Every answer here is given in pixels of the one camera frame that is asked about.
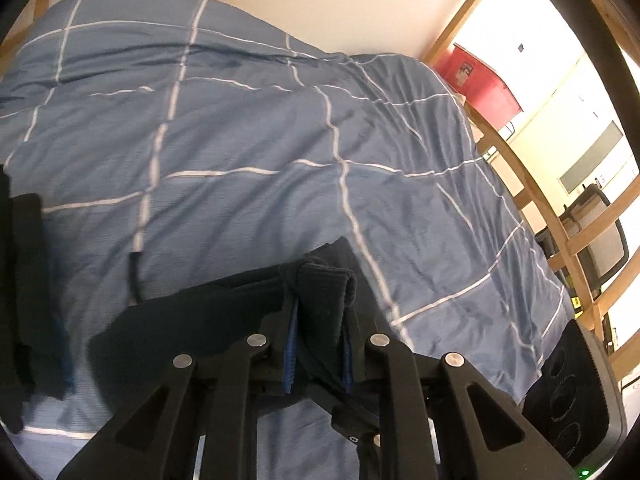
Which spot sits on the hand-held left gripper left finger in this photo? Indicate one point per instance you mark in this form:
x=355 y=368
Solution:
x=291 y=345

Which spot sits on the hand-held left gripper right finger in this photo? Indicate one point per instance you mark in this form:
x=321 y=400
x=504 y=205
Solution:
x=348 y=365

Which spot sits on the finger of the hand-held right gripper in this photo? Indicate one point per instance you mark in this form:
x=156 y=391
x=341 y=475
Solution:
x=350 y=425

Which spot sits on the grey wall panel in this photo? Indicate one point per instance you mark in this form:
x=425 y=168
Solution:
x=592 y=157

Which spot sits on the black office chair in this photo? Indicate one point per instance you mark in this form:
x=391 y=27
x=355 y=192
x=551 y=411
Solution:
x=607 y=250

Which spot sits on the wooden bunk bed frame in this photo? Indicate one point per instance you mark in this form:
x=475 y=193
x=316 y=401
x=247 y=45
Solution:
x=465 y=8

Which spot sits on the navy pants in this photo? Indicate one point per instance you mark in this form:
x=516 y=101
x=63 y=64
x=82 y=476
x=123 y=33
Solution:
x=225 y=305

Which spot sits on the red storage bin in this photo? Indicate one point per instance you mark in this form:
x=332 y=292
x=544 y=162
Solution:
x=480 y=85

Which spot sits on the blue checked duvet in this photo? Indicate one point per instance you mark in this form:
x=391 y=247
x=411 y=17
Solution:
x=250 y=135

